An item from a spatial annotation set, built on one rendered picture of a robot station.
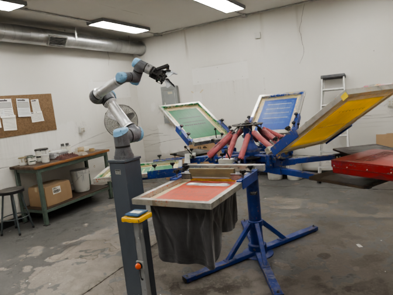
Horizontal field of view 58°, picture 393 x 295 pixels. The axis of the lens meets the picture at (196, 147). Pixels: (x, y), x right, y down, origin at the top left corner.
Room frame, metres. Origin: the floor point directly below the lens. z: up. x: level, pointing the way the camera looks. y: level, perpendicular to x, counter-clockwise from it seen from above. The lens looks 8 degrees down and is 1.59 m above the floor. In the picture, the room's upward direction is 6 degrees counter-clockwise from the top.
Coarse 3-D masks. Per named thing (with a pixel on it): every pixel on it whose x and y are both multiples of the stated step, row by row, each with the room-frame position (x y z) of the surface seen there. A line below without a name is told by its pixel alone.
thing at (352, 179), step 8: (272, 168) 3.09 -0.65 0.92; (280, 168) 3.01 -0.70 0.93; (296, 176) 2.86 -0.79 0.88; (304, 176) 2.78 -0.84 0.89; (312, 176) 2.53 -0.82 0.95; (320, 176) 2.50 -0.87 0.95; (328, 176) 2.48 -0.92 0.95; (336, 176) 2.46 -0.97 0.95; (344, 176) 2.43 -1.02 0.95; (352, 176) 2.41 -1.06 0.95; (344, 184) 2.26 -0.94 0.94; (352, 184) 2.21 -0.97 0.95; (360, 184) 2.19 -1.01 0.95; (368, 184) 2.17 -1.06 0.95; (376, 184) 2.19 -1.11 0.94
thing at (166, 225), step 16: (160, 208) 2.27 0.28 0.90; (176, 208) 2.21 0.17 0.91; (192, 208) 2.15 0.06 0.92; (160, 224) 2.29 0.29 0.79; (176, 224) 2.22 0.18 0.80; (192, 224) 2.17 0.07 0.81; (208, 224) 2.11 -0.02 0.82; (160, 240) 2.29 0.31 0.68; (176, 240) 2.23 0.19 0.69; (192, 240) 2.18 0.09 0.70; (208, 240) 2.11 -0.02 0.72; (160, 256) 2.30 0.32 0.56; (176, 256) 2.24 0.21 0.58; (192, 256) 2.20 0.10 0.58; (208, 256) 2.11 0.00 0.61
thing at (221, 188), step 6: (204, 186) 2.54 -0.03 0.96; (210, 186) 2.52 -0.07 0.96; (216, 186) 2.50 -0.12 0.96; (222, 186) 2.48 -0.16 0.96; (228, 186) 2.47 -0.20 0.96; (216, 192) 2.34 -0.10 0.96; (186, 198) 2.26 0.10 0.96; (192, 198) 2.24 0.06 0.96; (198, 198) 2.23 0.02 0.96; (204, 198) 2.22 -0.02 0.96; (210, 198) 2.20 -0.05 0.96
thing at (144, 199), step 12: (180, 180) 2.74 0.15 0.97; (156, 192) 2.45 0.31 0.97; (228, 192) 2.20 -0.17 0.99; (144, 204) 2.22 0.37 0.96; (156, 204) 2.17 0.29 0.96; (168, 204) 2.13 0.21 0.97; (180, 204) 2.09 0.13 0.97; (192, 204) 2.04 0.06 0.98; (204, 204) 2.00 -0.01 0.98; (216, 204) 2.04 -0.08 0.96
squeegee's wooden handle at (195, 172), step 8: (192, 168) 2.73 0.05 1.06; (200, 168) 2.70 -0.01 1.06; (208, 168) 2.67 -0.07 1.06; (216, 168) 2.64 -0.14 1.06; (224, 168) 2.61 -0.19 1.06; (232, 168) 2.58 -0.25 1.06; (192, 176) 2.72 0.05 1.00; (200, 176) 2.69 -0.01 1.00; (208, 176) 2.66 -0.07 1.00; (216, 176) 2.62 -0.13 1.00; (224, 176) 2.59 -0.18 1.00
